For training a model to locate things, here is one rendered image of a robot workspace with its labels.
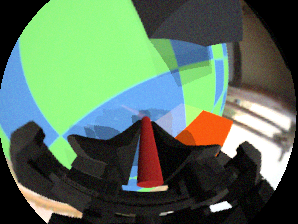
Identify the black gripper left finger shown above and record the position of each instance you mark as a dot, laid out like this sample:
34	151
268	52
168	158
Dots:
117	152

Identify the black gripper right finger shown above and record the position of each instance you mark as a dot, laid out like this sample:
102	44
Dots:
174	155

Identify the red cone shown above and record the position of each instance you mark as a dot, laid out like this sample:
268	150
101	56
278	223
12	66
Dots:
149	170

